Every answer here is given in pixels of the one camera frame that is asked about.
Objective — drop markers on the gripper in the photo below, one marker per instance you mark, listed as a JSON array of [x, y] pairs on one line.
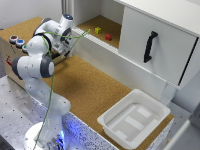
[[61, 45]]

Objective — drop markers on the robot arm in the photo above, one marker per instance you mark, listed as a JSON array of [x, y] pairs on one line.
[[33, 66]]

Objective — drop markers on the green button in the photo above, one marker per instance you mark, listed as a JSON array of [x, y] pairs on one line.
[[24, 48]]

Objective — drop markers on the yellow block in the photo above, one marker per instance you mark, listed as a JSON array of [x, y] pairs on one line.
[[98, 30]]

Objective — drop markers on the blue button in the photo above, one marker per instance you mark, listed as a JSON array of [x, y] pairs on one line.
[[20, 42]]

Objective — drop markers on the red button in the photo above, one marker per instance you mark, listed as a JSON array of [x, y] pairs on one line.
[[13, 39]]

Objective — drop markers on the white cabinet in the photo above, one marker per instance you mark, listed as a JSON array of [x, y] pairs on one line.
[[110, 63]]

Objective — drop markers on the white plastic box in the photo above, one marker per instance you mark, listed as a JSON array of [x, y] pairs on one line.
[[133, 120]]

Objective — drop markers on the white sliding door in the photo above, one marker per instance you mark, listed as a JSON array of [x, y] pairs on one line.
[[170, 50]]

